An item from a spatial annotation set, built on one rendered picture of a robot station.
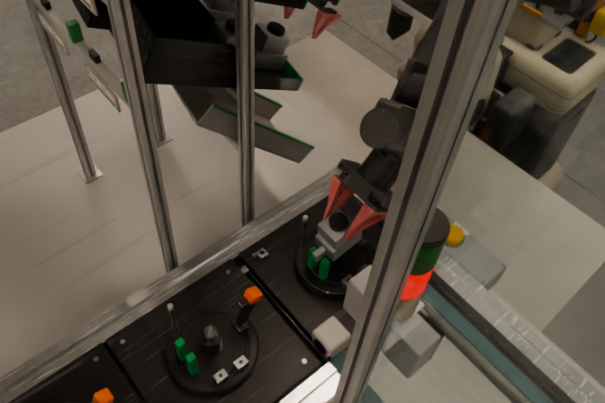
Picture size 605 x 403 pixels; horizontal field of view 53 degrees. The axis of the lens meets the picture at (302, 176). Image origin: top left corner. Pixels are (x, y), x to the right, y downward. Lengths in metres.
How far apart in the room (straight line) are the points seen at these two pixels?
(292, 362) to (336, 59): 0.87
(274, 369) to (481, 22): 0.71
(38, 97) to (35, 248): 1.65
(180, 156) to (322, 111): 0.35
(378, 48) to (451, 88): 2.65
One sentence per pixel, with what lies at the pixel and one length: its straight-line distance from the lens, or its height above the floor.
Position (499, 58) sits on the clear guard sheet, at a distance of 0.39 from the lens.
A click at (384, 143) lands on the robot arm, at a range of 0.82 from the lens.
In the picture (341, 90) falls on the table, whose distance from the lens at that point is 1.52.
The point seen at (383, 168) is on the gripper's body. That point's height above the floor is 1.20.
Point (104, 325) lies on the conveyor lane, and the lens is 1.05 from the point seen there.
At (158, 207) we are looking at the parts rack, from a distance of 0.96.
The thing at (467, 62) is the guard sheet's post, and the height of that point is 1.64.
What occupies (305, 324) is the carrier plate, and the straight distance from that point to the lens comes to 1.01.
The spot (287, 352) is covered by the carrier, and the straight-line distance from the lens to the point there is 0.99.
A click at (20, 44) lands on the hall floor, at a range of 3.18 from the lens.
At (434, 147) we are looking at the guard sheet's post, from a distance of 0.45.
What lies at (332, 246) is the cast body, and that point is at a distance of 0.95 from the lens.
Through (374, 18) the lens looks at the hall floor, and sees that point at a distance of 3.24.
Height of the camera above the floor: 1.88
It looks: 51 degrees down
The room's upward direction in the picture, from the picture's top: 5 degrees clockwise
